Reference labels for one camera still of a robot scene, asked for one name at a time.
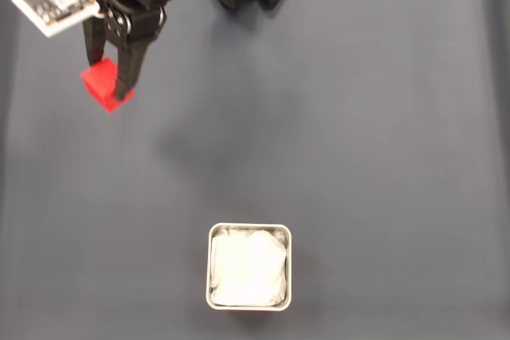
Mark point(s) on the dark grey table mat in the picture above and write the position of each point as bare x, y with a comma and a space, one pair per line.
358, 137

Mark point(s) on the white crumpled tissue paper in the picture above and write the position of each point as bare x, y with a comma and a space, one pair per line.
249, 268

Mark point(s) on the red cube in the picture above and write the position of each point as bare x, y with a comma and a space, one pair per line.
101, 83

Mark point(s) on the square metal box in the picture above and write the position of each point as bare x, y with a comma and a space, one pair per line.
209, 268

